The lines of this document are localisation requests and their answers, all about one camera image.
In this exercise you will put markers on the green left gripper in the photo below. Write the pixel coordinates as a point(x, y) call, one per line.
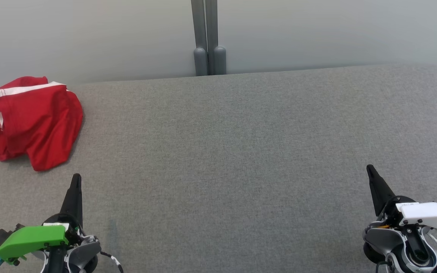
point(32, 239)

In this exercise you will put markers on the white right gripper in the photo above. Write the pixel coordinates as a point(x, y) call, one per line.
point(427, 214)

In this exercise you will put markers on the red shorts white waistband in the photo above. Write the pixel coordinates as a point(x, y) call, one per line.
point(47, 125)

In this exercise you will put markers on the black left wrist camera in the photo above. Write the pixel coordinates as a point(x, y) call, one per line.
point(0, 239)

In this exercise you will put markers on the grey partition post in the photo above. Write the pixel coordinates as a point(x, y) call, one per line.
point(199, 38)
point(212, 30)

